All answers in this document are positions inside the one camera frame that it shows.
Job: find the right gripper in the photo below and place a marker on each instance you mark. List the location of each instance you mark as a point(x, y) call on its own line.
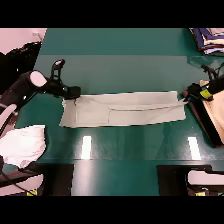
point(194, 92)

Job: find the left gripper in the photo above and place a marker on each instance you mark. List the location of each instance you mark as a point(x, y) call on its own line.
point(72, 92)

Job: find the pale beige garment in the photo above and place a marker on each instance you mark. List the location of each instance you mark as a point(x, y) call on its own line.
point(133, 110)

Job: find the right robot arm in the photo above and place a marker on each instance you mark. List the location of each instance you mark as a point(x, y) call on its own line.
point(216, 85)

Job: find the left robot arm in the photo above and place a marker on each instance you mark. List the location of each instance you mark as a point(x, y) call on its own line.
point(23, 88)

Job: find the heap of clothes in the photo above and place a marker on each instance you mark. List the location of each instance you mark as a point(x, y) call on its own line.
point(210, 40)

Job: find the white garment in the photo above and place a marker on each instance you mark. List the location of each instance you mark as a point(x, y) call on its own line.
point(21, 145)

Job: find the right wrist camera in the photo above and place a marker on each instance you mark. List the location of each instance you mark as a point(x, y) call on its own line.
point(208, 70)

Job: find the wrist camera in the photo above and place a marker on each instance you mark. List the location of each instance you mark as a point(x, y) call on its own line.
point(57, 68)
point(208, 70)

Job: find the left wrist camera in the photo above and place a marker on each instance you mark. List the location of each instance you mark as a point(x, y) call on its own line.
point(57, 68)

